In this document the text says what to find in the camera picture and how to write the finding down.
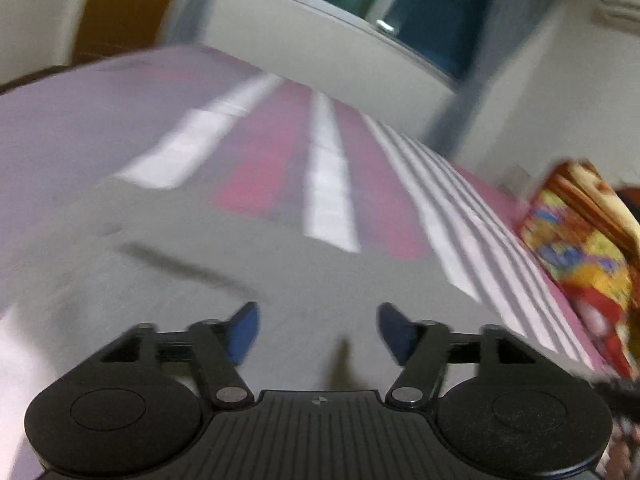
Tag grey pants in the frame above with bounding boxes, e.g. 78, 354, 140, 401
0, 174, 593, 411

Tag window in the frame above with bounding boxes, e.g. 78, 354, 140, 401
247, 0, 503, 83

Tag colourful patchwork blanket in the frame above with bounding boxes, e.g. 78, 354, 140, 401
516, 159, 640, 382

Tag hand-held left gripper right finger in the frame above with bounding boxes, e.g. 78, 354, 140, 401
376, 302, 540, 408

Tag white air conditioner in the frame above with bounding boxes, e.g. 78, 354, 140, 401
596, 0, 640, 33

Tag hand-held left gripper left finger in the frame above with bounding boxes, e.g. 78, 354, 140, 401
100, 302, 260, 408

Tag brown wooden door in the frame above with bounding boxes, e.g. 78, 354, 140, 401
70, 0, 197, 67

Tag striped pink grey bed sheet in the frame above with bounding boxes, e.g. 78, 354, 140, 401
0, 44, 623, 480

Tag grey curtain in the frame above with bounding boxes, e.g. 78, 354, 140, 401
422, 0, 561, 163
167, 0, 216, 48

